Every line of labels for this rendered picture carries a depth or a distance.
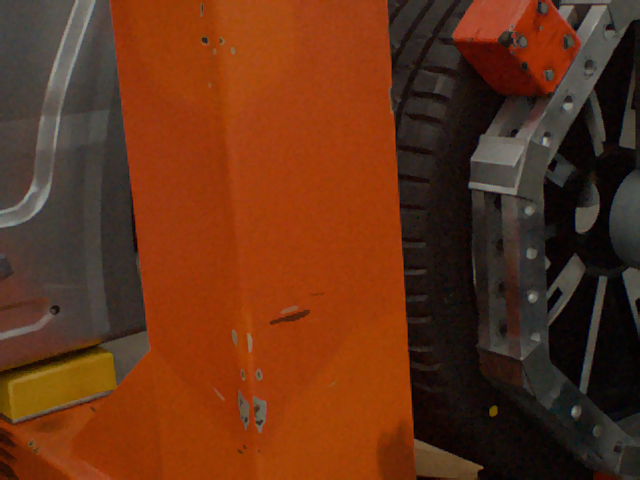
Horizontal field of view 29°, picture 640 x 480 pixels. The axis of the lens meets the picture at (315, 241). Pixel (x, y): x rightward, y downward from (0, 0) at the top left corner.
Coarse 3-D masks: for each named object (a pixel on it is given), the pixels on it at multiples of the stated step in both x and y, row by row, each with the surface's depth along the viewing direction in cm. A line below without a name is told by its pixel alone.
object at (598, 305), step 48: (624, 48) 142; (624, 96) 141; (576, 144) 143; (624, 144) 142; (576, 192) 138; (576, 240) 139; (576, 288) 173; (624, 288) 146; (576, 336) 144; (624, 336) 161; (576, 384) 144; (624, 384) 153
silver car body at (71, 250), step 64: (0, 0) 132; (64, 0) 137; (0, 64) 133; (64, 64) 136; (0, 128) 134; (64, 128) 136; (0, 192) 135; (64, 192) 137; (0, 256) 134; (64, 256) 139; (128, 256) 143; (0, 320) 135; (64, 320) 140; (128, 320) 145
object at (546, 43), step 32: (480, 0) 119; (512, 0) 116; (544, 0) 116; (480, 32) 116; (512, 32) 114; (544, 32) 116; (480, 64) 120; (512, 64) 116; (544, 64) 117; (544, 96) 118
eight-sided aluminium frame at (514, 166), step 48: (576, 0) 124; (624, 0) 122; (576, 96) 120; (480, 144) 121; (528, 144) 117; (480, 192) 121; (528, 192) 118; (480, 240) 122; (528, 240) 119; (480, 288) 124; (528, 288) 120; (480, 336) 125; (528, 336) 121; (528, 384) 122; (576, 432) 128; (624, 432) 140
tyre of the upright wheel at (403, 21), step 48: (432, 0) 131; (432, 48) 125; (432, 96) 123; (480, 96) 124; (432, 144) 121; (432, 192) 122; (432, 240) 123; (432, 288) 124; (432, 336) 125; (432, 384) 128; (480, 384) 130; (432, 432) 137; (480, 432) 131; (528, 432) 136
